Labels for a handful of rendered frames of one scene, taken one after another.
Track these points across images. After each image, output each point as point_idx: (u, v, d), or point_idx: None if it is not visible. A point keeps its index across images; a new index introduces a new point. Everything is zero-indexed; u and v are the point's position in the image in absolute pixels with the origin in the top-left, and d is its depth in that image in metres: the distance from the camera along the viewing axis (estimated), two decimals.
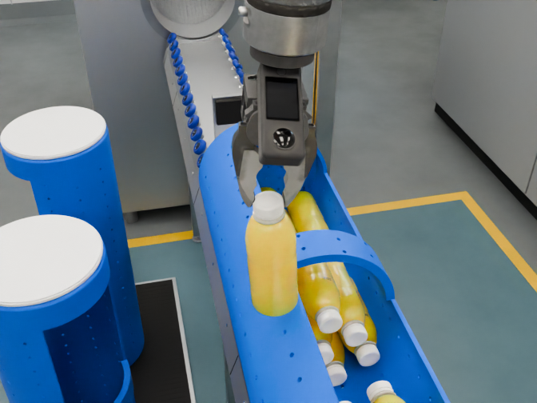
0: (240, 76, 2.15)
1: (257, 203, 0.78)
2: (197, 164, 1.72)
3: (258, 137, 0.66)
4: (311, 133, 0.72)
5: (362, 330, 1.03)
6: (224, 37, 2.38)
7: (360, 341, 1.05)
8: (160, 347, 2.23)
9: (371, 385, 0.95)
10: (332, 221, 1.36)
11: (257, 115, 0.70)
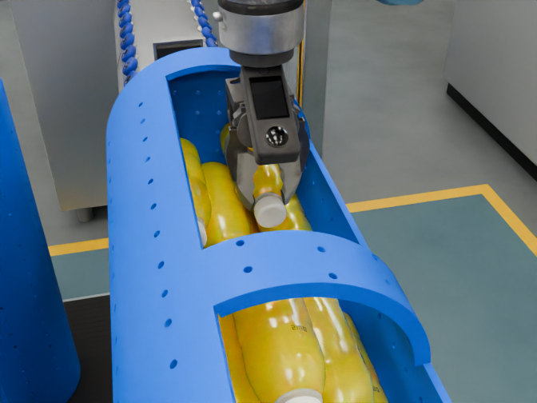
0: (204, 26, 1.62)
1: (261, 221, 0.78)
2: None
3: (251, 139, 0.66)
4: (301, 127, 0.72)
5: None
6: None
7: None
8: (101, 383, 1.71)
9: None
10: (319, 217, 0.84)
11: (246, 117, 0.70)
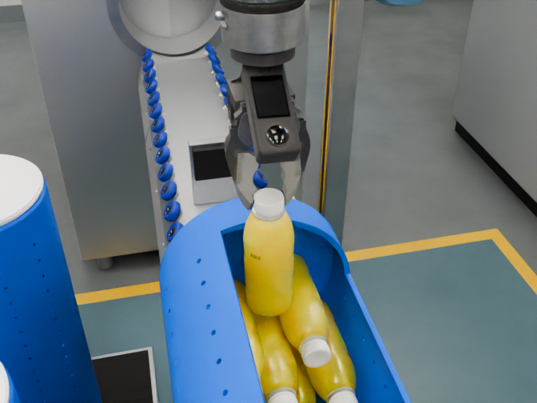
0: None
1: (308, 363, 0.84)
2: (167, 237, 1.26)
3: (252, 138, 0.66)
4: (302, 126, 0.73)
5: None
6: (210, 55, 1.92)
7: None
8: None
9: None
10: (359, 353, 0.90)
11: (247, 117, 0.70)
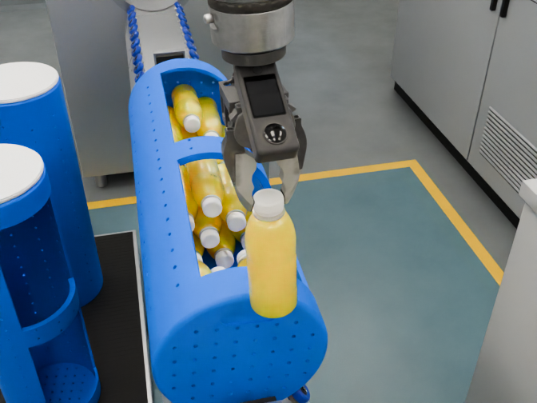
0: (188, 41, 2.38)
1: None
2: None
3: (249, 138, 0.66)
4: (297, 124, 0.73)
5: (240, 217, 1.27)
6: (177, 9, 2.62)
7: (240, 227, 1.28)
8: (117, 287, 2.47)
9: (240, 252, 1.18)
10: None
11: (242, 117, 0.70)
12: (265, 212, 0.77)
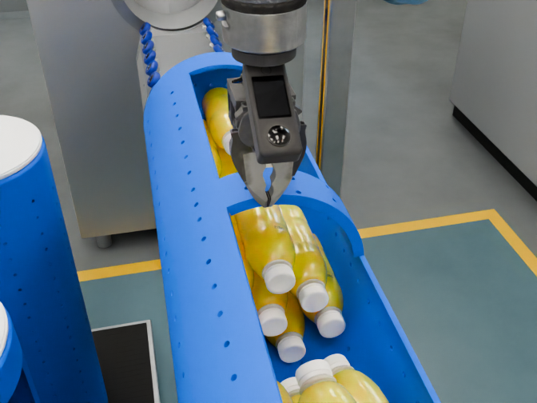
0: None
1: None
2: None
3: (252, 138, 0.66)
4: (301, 130, 0.73)
5: (321, 291, 0.83)
6: (208, 28, 1.94)
7: (320, 306, 0.85)
8: None
9: (326, 358, 0.74)
10: None
11: (248, 117, 0.70)
12: (308, 370, 0.66)
